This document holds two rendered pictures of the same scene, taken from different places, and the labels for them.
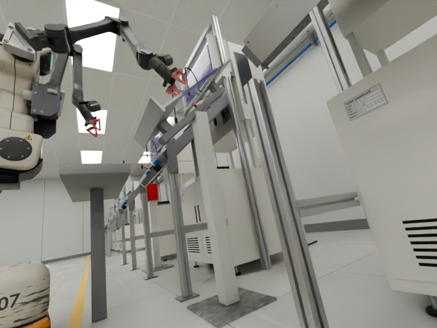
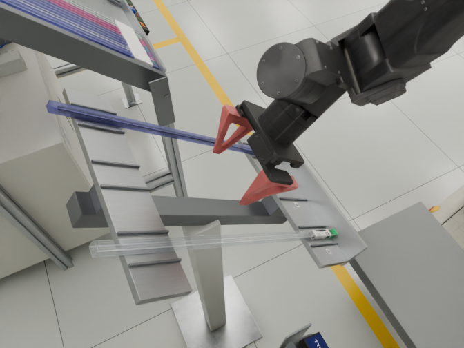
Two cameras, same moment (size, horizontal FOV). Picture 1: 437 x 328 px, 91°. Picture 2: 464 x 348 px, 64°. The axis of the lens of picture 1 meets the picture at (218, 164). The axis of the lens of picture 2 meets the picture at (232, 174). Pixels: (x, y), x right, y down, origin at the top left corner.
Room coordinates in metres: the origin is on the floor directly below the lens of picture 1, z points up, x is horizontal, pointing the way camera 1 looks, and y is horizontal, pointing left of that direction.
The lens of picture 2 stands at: (1.22, 0.14, 1.41)
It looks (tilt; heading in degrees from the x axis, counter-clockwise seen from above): 56 degrees down; 186
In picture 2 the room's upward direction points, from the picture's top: straight up
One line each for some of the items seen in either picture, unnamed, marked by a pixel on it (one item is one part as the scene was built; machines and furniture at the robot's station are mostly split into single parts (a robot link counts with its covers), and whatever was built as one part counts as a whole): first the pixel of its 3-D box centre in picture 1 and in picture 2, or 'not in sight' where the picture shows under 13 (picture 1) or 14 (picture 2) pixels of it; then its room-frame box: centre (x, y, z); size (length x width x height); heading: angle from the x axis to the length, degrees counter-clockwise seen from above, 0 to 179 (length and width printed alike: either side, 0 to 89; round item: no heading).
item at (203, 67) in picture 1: (202, 80); not in sight; (1.62, 0.01, 1.52); 0.51 x 0.13 x 0.27; 32
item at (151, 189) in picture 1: (153, 224); not in sight; (2.10, 0.72, 0.39); 0.24 x 0.24 x 0.78; 32
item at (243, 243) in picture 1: (236, 218); not in sight; (1.74, -0.06, 0.31); 0.70 x 0.65 x 0.62; 32
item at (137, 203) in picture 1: (132, 213); not in sight; (5.70, 2.47, 0.95); 1.36 x 0.82 x 1.90; 122
